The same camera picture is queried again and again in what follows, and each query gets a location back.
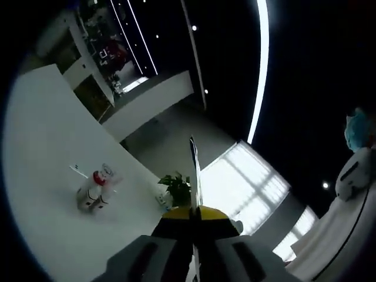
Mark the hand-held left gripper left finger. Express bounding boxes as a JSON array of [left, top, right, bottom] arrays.
[[96, 206, 195, 282]]

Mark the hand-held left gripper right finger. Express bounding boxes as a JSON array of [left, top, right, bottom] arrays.
[[196, 205, 297, 282]]

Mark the white skincare bottle red collar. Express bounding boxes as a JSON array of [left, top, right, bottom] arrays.
[[76, 163, 115, 211]]

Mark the green potted plant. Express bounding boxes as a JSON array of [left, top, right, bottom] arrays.
[[157, 171, 192, 207]]

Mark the white chest-worn device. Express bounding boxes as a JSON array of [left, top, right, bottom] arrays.
[[335, 147, 374, 202]]

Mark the curved ceiling light strip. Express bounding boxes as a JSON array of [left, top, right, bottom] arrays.
[[247, 0, 270, 145]]

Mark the blue face mask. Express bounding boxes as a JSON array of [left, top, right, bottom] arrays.
[[344, 108, 376, 153]]

